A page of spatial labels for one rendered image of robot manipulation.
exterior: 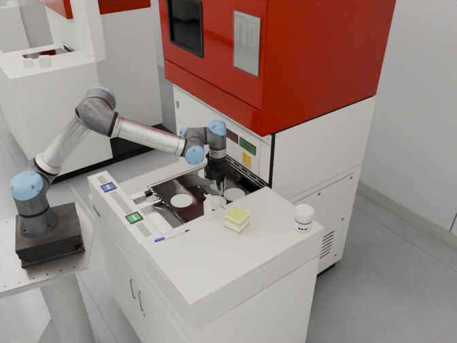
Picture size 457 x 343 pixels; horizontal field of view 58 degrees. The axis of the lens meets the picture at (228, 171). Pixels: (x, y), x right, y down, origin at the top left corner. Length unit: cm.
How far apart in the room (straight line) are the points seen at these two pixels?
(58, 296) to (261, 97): 125
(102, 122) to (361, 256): 205
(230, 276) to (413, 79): 202
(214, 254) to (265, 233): 22
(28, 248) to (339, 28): 150
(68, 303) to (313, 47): 155
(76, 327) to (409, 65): 251
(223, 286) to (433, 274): 189
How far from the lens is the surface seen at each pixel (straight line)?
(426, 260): 314
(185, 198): 188
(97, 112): 155
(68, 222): 185
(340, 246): 271
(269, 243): 157
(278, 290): 169
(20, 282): 181
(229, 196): 189
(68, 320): 219
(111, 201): 183
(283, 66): 162
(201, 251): 153
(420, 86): 301
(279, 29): 156
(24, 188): 173
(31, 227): 181
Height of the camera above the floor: 204
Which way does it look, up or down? 34 degrees down
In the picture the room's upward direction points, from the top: straight up
